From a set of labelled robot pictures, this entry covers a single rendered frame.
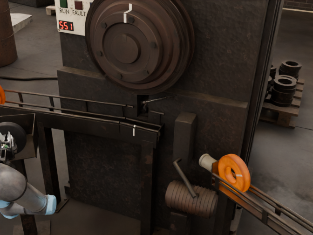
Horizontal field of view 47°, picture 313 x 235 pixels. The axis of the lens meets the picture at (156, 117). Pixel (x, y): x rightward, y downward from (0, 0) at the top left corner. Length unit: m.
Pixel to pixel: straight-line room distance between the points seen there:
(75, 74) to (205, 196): 0.86
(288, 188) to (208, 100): 1.19
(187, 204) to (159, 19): 0.79
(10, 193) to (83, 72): 0.86
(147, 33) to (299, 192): 1.64
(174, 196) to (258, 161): 1.28
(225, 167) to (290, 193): 1.17
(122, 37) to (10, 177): 0.65
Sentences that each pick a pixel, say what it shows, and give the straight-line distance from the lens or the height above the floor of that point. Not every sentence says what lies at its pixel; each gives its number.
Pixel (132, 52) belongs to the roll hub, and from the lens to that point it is 1.42.
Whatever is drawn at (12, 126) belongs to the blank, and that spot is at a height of 0.77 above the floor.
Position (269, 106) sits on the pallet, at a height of 0.14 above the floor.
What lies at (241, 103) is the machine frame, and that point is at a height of 0.87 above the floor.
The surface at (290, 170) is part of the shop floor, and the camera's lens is 2.78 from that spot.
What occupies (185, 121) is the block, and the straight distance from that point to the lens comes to 1.57.
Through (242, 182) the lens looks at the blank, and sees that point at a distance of 1.40.
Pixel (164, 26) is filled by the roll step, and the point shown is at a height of 1.21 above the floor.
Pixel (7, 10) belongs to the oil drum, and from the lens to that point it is 4.36.
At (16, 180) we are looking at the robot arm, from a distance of 1.16.
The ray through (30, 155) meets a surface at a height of 0.61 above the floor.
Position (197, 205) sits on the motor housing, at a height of 0.50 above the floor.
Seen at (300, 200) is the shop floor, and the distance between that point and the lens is 2.55.
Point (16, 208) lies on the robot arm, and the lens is 1.52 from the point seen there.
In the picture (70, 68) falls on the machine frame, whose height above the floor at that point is 0.87.
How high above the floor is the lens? 1.60
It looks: 30 degrees down
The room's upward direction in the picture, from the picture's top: 2 degrees clockwise
